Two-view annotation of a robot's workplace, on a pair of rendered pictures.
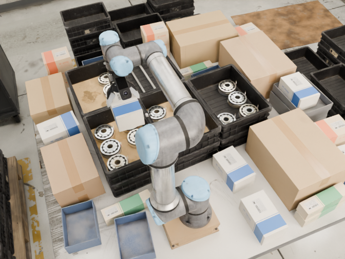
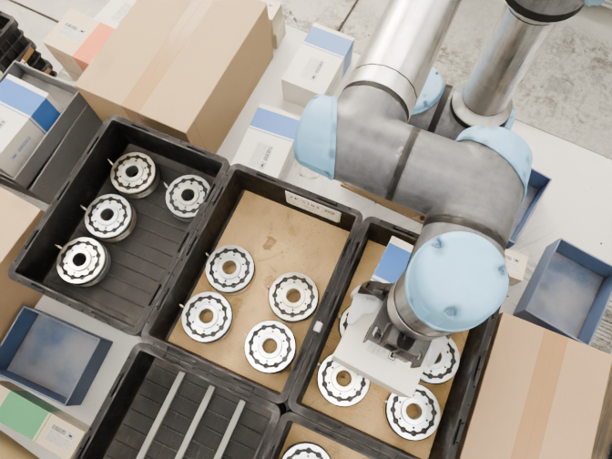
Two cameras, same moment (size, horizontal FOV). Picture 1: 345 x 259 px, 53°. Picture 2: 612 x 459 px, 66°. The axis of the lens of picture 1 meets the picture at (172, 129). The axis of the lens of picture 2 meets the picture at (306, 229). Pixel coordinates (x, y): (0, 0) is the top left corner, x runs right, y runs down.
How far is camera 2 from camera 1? 1.35 m
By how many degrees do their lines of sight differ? 54
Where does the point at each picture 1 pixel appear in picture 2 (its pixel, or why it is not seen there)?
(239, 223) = not seen: hidden behind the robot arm
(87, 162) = (504, 366)
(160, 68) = (418, 32)
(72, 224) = (572, 319)
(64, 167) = (554, 399)
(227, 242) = not seen: hidden behind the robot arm
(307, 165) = (209, 15)
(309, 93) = (17, 91)
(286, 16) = not seen: outside the picture
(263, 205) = (309, 65)
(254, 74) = (14, 213)
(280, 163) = (235, 47)
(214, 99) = (137, 267)
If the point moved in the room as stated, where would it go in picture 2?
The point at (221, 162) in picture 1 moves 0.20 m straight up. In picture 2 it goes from (278, 163) to (271, 118)
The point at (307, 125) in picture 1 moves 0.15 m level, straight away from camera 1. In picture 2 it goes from (116, 52) to (53, 64)
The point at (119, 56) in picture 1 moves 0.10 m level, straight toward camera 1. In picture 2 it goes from (503, 150) to (554, 73)
